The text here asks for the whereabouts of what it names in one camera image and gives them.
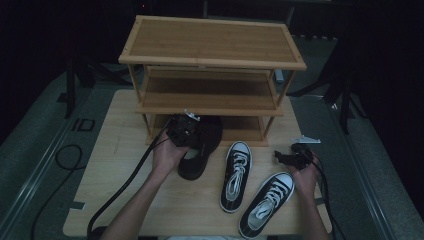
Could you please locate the person's right hand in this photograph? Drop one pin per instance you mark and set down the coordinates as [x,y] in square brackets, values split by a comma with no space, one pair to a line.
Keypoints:
[306,181]

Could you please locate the dark round object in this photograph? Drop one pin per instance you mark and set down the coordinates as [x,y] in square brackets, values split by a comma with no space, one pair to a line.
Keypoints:
[96,235]

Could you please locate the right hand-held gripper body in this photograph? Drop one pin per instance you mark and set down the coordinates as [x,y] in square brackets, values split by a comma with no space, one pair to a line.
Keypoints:
[301,155]

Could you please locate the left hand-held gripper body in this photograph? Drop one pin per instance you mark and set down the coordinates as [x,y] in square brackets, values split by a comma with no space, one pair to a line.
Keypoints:
[185,130]

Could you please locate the wooden shoe rack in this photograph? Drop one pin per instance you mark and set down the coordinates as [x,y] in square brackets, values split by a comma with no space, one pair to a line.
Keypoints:
[210,43]

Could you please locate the black slip-on shoe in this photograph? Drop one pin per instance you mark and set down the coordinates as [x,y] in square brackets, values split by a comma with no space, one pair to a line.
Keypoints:
[203,156]

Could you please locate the person's left hand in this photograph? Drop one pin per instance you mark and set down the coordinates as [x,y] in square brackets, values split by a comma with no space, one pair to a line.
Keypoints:
[166,158]

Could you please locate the black white canvas sneaker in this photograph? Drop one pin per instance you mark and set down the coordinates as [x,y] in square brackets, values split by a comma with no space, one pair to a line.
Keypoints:
[236,180]
[266,206]

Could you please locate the black metal stand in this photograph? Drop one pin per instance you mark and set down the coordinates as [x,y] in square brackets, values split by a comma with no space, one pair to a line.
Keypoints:
[70,90]
[345,106]

